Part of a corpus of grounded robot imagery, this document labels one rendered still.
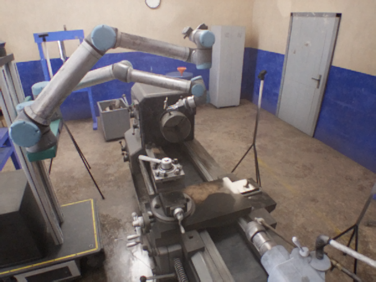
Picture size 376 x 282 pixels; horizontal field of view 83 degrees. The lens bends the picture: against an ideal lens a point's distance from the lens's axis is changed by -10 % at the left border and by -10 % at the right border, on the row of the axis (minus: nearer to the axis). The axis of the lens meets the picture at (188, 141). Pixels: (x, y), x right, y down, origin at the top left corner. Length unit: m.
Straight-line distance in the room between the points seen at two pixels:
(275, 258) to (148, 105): 1.54
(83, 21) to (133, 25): 0.98
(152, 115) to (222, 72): 3.51
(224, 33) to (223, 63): 0.64
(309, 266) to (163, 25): 5.02
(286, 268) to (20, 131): 1.28
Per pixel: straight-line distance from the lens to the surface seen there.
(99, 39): 1.21
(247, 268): 1.45
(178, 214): 1.26
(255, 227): 1.08
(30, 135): 1.32
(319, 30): 4.66
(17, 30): 5.42
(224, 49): 5.34
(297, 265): 0.98
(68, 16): 5.24
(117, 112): 4.11
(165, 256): 1.41
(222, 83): 5.47
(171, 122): 1.93
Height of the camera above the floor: 1.92
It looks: 28 degrees down
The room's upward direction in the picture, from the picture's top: straight up
